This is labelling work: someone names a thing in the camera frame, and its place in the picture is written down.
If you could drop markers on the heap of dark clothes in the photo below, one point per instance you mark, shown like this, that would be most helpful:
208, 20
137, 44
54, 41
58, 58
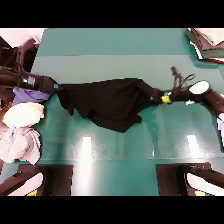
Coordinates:
13, 55

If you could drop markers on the purple garment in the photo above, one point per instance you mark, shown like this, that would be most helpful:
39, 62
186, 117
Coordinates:
28, 96

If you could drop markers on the stack of folded clothes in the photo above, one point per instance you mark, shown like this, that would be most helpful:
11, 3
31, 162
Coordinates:
208, 51

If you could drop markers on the white garment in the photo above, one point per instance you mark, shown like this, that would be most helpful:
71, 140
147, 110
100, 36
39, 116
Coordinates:
221, 130

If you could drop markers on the cream garment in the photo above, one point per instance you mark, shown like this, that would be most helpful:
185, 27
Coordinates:
23, 115

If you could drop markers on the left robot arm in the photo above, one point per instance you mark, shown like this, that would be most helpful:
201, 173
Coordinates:
40, 82

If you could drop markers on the black garment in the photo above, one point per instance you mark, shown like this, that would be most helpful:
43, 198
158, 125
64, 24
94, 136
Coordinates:
110, 103

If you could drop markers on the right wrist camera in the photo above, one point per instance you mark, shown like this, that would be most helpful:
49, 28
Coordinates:
176, 78

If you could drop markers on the pale pink garment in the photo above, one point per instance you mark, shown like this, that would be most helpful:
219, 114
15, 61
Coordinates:
18, 143

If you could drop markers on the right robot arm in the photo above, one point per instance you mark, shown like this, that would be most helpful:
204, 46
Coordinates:
213, 100

